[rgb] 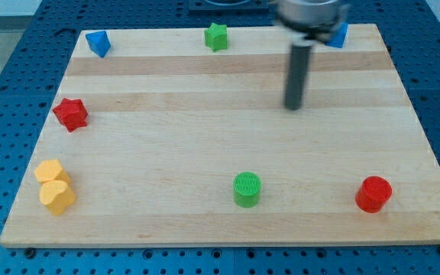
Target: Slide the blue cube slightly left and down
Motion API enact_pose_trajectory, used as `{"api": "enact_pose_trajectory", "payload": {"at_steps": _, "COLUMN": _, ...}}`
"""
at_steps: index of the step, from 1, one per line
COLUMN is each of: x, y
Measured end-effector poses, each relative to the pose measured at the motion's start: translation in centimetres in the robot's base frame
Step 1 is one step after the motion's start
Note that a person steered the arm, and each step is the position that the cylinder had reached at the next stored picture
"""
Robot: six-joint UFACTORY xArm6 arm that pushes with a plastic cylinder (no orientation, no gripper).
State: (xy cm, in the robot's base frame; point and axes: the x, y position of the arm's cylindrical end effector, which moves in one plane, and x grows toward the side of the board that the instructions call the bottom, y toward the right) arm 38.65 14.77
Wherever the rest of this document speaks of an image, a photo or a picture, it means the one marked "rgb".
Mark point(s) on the silver round tool flange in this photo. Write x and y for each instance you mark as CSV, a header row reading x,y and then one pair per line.
x,y
319,19

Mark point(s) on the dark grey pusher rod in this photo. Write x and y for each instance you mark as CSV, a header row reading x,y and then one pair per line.
x,y
297,69

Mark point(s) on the blue cube block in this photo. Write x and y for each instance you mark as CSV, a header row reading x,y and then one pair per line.
x,y
338,39

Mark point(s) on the green star block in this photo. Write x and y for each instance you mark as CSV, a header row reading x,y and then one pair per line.
x,y
216,37

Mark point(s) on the green cylinder block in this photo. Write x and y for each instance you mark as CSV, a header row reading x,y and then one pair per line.
x,y
246,189

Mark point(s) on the red cylinder block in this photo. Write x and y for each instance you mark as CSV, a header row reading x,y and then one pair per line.
x,y
373,194

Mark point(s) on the light wooden board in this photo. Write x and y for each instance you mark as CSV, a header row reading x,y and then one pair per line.
x,y
172,123

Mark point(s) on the blue triangular block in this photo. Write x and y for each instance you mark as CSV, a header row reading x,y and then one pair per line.
x,y
98,43

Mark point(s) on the red star block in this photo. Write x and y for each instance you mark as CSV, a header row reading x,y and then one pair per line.
x,y
71,113

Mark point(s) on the yellow hexagon block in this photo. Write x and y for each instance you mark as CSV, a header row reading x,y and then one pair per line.
x,y
50,170

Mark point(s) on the yellow heart block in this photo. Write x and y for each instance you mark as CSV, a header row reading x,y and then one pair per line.
x,y
56,196

